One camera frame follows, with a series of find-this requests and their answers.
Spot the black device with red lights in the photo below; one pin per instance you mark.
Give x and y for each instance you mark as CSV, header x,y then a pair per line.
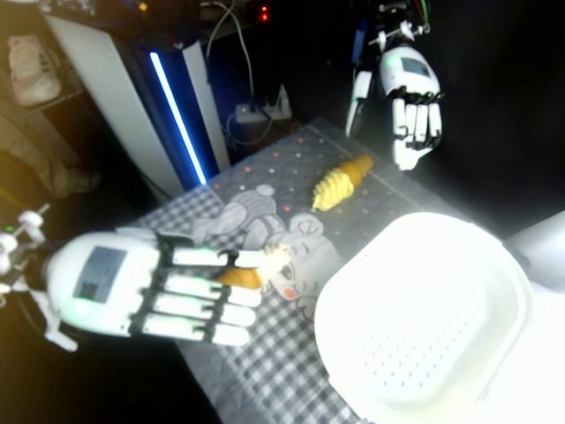
x,y
264,13

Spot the beige cloth bundle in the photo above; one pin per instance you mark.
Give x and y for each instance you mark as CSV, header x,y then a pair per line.
x,y
44,154

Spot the white box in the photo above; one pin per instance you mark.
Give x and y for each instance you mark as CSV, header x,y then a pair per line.
x,y
543,252

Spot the grey quilt with bear print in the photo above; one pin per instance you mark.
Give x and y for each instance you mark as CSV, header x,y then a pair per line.
x,y
265,366

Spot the white tower with blue light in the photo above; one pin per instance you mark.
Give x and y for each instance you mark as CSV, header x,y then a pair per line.
x,y
110,88

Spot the yellow swirl toy ice cream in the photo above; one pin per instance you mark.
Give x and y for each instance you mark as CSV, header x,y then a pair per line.
x,y
335,185

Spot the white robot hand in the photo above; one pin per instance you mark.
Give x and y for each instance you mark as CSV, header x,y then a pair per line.
x,y
408,73
115,282

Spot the white perforated plastic basket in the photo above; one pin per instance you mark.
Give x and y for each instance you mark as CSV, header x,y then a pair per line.
x,y
419,318

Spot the pale cream toy ice cream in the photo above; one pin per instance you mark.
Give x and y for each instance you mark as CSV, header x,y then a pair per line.
x,y
243,278

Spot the white power strip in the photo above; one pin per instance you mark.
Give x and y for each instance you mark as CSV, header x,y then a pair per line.
x,y
247,114

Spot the white shoe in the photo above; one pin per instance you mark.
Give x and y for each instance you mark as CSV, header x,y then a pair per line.
x,y
31,75

